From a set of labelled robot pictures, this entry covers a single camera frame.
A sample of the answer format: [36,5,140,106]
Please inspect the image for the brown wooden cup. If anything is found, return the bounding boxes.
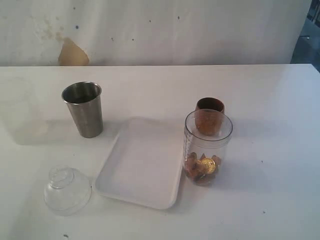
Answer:
[195,97,225,136]

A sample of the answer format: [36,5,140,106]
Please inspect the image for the stainless steel cup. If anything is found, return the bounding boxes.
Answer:
[61,81,103,138]

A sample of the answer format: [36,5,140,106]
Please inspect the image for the clear plastic shaker cup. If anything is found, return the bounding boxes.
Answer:
[183,108,234,187]

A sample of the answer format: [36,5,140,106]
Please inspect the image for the clear plastic shaker lid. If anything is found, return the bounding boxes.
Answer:
[43,165,92,216]

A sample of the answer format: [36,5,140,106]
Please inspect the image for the white rectangular tray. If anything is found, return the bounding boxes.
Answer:
[93,117,184,210]

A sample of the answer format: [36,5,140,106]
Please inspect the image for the gold coin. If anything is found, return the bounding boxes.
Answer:
[195,158,217,175]

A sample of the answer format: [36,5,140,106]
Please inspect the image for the brown coins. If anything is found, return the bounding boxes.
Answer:
[183,152,222,186]

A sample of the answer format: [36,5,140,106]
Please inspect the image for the translucent plastic container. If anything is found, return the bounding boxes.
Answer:
[0,77,38,145]

